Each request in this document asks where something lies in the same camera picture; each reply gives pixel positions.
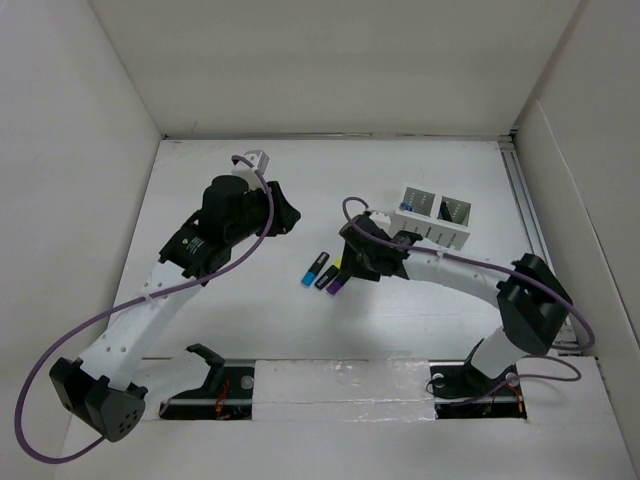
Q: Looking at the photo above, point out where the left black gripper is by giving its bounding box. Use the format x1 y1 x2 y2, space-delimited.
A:
226 181 299 246

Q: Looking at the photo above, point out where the yellow cap highlighter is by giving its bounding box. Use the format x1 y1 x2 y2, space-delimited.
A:
314 256 342 290

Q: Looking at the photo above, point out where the purple cap highlighter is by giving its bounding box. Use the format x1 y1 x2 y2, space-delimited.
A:
326 278 346 296

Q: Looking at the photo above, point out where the blue cap highlighter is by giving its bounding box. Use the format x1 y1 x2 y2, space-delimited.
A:
301 252 330 287

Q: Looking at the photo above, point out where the green cap highlighter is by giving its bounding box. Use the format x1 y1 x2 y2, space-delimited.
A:
439 201 452 222

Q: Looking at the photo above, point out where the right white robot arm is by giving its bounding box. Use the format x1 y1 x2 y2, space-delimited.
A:
339 212 572 402

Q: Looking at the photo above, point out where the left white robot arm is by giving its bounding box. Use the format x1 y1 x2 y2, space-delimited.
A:
49 175 301 442

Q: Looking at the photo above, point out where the white two-slot organizer box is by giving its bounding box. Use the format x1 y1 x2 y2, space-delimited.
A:
390 184 472 251

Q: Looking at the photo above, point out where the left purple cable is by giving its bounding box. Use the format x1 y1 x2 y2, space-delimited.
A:
13 155 276 464

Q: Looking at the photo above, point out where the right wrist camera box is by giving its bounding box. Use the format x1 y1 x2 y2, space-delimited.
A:
369 210 392 234

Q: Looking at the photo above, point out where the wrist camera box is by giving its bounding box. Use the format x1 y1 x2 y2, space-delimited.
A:
369 210 392 234
232 150 270 183

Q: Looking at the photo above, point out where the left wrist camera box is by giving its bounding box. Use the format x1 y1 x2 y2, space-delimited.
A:
232 150 270 183

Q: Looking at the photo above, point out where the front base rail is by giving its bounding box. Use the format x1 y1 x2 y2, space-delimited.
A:
161 359 523 423

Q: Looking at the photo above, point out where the aluminium rail right side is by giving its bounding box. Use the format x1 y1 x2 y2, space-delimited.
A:
498 136 581 356

